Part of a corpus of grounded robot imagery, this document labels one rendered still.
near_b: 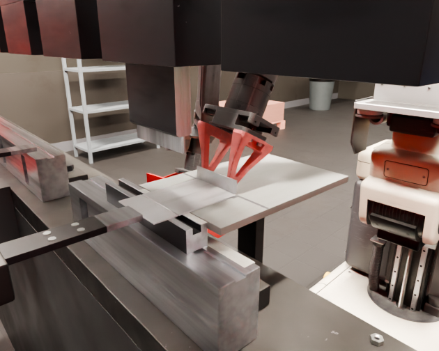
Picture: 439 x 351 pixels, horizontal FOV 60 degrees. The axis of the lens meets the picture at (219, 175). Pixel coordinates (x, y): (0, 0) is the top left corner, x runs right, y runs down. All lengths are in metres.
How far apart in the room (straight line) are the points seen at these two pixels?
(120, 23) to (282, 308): 0.38
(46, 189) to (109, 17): 0.51
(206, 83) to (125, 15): 0.63
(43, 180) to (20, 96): 3.62
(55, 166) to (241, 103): 0.48
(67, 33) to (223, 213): 0.30
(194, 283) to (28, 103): 4.16
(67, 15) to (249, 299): 0.40
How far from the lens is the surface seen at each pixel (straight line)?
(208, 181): 0.55
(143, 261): 0.50
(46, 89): 4.54
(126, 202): 0.50
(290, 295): 0.54
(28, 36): 0.70
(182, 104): 0.40
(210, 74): 1.01
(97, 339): 0.69
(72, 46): 0.53
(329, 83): 7.23
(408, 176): 1.20
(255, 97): 0.53
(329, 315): 0.52
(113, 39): 0.43
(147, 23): 0.37
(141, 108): 0.46
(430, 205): 1.16
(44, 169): 0.86
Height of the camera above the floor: 1.20
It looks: 20 degrees down
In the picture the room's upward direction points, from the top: straight up
